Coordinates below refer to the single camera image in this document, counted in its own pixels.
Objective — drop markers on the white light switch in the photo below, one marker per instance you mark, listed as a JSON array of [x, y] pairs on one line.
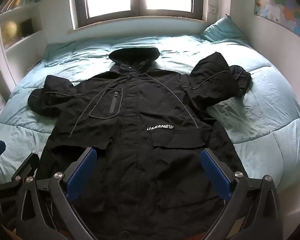
[[212, 9]]

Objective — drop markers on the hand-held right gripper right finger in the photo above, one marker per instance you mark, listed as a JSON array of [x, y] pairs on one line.
[[215, 176]]

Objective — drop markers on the dark shelf object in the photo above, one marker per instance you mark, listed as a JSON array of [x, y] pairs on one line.
[[27, 26]]

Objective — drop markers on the colourful wall map poster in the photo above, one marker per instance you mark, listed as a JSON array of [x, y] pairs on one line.
[[277, 2]]

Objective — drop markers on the white wall bookshelf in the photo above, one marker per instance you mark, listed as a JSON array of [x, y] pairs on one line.
[[37, 42]]

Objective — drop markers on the light blue pillow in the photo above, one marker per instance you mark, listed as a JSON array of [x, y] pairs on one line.
[[222, 30]]

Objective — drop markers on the light blue comforter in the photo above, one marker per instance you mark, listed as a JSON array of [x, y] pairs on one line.
[[252, 120]]

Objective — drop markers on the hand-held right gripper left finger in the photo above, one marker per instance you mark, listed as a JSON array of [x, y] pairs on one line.
[[81, 173]]

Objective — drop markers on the black hooded jacket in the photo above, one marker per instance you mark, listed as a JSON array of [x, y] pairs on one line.
[[140, 155]]

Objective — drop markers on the yellow globe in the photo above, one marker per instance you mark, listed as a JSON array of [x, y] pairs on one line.
[[9, 31]]

